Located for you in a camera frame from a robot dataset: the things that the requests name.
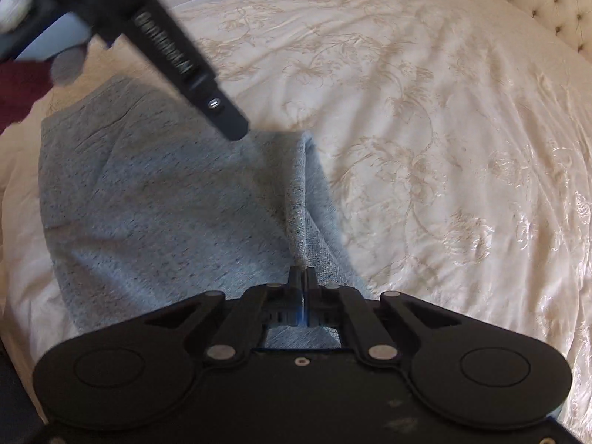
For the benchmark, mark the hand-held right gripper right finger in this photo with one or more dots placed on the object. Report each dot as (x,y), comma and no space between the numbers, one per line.
(351,319)

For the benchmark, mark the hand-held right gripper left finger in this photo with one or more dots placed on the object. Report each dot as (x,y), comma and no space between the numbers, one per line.
(259,314)

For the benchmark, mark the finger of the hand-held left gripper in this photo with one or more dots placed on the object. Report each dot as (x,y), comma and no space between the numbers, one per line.
(222,111)

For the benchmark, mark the grey speckled pants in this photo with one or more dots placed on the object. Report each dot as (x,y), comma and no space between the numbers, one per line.
(138,217)

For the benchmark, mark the person's maroon clothing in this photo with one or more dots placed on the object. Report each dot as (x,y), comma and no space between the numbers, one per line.
(18,90)

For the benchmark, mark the cream embroidered bedspread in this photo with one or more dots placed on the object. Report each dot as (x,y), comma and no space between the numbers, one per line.
(416,148)

